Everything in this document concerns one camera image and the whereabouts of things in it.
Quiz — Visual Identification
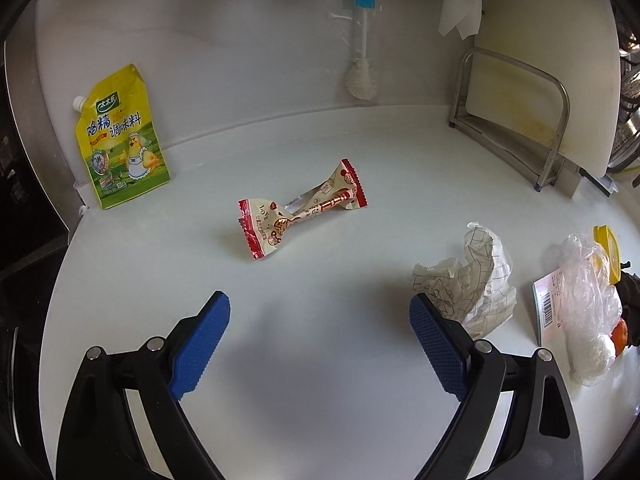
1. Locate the red and white snack wrapper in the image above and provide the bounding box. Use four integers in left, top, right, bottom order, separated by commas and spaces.
237, 158, 371, 262

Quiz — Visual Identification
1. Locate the dark crumpled scrap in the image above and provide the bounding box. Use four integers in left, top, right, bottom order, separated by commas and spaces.
617, 260, 640, 346

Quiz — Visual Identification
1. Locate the black stove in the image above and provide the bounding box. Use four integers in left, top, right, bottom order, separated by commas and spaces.
0, 125, 66, 311

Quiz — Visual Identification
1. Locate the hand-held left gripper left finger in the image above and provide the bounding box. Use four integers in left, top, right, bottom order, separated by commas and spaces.
56, 290, 232, 480

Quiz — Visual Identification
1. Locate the crumpled checked paper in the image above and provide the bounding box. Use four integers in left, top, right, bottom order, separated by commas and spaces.
412, 221, 519, 341

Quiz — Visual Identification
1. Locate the white cutting board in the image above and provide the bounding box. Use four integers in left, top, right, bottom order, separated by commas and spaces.
452, 0, 621, 181

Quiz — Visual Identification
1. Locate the steel cutting board rack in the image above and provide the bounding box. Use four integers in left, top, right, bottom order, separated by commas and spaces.
447, 47, 571, 193

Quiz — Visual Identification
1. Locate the clear plastic bag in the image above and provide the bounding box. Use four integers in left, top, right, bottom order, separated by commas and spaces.
556, 232, 625, 387

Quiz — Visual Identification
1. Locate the yellow seasoning pouch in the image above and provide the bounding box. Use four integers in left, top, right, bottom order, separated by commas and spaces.
71, 63, 171, 210

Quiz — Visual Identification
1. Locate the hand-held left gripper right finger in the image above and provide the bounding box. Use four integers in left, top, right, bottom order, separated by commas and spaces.
408, 293, 586, 480

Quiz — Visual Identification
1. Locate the black dish rack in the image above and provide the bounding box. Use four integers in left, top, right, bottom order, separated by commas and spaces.
617, 25, 640, 176

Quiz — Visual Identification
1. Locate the white brush with blue handle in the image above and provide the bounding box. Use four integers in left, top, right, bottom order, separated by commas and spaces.
341, 0, 379, 101

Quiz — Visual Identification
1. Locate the yellow-rimmed clear container lid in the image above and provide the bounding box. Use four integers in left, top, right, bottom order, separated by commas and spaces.
593, 225, 623, 286

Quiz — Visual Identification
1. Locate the printed paper receipt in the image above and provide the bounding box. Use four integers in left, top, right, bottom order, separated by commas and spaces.
532, 267, 576, 347

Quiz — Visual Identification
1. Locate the orange peel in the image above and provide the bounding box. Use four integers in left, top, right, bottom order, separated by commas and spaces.
611, 319, 630, 356

